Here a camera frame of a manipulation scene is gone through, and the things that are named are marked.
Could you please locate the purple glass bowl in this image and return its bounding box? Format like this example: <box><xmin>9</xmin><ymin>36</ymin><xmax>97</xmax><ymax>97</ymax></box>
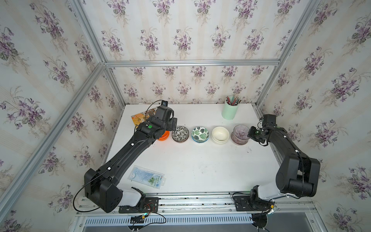
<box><xmin>231</xmin><ymin>125</ymin><xmax>250</xmax><ymax>145</ymax></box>

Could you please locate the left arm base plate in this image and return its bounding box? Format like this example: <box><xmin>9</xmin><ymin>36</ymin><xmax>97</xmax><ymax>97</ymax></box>
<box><xmin>118</xmin><ymin>187</ymin><xmax>159</xmax><ymax>214</ymax></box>

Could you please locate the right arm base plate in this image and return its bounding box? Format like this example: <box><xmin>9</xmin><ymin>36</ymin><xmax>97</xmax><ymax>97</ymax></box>
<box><xmin>231</xmin><ymin>185</ymin><xmax>274</xmax><ymax>213</ymax></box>

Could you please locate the dark patterned bowl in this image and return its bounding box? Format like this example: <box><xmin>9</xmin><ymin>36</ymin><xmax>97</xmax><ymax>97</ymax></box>
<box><xmin>172</xmin><ymin>126</ymin><xmax>189</xmax><ymax>143</ymax></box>

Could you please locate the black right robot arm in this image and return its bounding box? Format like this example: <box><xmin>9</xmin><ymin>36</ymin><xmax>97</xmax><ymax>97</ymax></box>
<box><xmin>248</xmin><ymin>114</ymin><xmax>321</xmax><ymax>201</ymax></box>

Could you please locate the clear plastic packet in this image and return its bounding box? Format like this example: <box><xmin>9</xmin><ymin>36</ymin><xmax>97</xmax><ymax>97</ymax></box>
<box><xmin>128</xmin><ymin>166</ymin><xmax>166</xmax><ymax>189</ymax></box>

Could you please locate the large cream bowl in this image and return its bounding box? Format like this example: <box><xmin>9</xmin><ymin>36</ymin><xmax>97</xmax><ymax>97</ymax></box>
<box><xmin>212</xmin><ymin>127</ymin><xmax>230</xmax><ymax>145</ymax></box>

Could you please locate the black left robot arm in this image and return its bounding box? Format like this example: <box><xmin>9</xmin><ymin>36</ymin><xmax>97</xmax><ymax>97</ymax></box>
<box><xmin>82</xmin><ymin>100</ymin><xmax>177</xmax><ymax>213</ymax></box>

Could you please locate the aluminium rail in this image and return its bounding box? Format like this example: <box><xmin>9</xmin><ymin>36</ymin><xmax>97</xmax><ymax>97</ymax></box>
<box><xmin>75</xmin><ymin>192</ymin><xmax>317</xmax><ymax>217</ymax></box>

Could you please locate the green leaf bowl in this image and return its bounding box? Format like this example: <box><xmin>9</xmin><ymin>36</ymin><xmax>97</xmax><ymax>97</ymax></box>
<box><xmin>191</xmin><ymin>127</ymin><xmax>209</xmax><ymax>143</ymax></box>

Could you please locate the pale green pen cup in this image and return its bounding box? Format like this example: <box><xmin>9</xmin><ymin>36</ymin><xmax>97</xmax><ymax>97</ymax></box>
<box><xmin>222</xmin><ymin>95</ymin><xmax>241</xmax><ymax>120</ymax></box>

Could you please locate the orange illustrated booklet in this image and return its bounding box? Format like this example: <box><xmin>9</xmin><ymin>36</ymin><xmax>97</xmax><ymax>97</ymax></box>
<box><xmin>131</xmin><ymin>107</ymin><xmax>157</xmax><ymax>126</ymax></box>

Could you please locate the orange bowl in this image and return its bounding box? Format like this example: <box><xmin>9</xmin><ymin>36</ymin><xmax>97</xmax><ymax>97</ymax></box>
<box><xmin>158</xmin><ymin>131</ymin><xmax>170</xmax><ymax>141</ymax></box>

